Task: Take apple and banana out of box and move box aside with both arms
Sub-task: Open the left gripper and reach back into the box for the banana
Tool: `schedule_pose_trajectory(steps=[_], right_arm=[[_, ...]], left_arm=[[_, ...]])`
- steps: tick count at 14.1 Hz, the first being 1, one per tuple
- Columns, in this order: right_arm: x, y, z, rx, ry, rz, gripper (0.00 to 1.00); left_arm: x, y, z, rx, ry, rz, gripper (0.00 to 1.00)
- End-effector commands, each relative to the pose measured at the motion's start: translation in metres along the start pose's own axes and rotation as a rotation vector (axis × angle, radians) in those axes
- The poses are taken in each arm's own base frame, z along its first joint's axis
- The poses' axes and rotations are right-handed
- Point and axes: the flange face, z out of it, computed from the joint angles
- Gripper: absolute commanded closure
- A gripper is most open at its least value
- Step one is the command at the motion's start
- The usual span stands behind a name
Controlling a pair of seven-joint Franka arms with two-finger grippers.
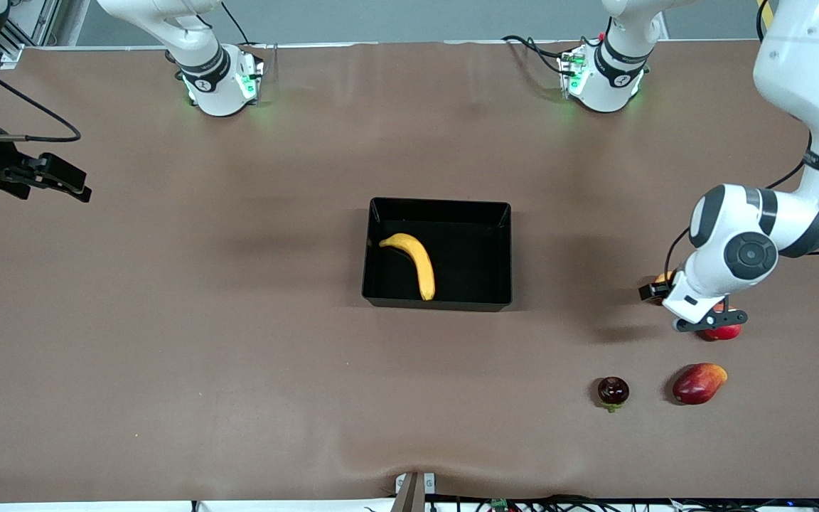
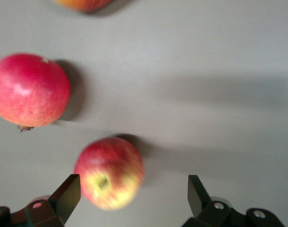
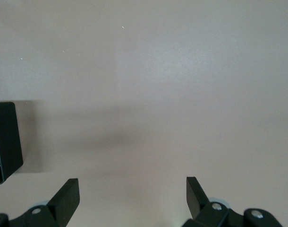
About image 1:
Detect aluminium frame profile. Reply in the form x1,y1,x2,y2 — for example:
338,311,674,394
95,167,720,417
0,0,63,70

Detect red yellow mango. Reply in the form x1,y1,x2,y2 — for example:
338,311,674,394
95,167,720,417
671,363,728,405

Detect yellow banana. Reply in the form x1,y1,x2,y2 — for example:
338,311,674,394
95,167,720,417
379,233,437,302

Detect red pomegranate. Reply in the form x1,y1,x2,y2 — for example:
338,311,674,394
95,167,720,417
697,302,743,341

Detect wrinkled table cover sheet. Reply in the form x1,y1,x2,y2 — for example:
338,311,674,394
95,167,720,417
0,39,819,503

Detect black right base cable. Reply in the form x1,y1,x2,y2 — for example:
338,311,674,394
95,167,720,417
219,0,268,54

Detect black left base cables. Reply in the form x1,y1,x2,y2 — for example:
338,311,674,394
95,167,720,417
501,33,575,76

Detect black rectangular plastic box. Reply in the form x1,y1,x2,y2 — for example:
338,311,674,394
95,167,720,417
361,197,513,313

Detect dark purple mangosteen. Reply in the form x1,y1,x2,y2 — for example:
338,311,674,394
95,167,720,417
597,377,630,413

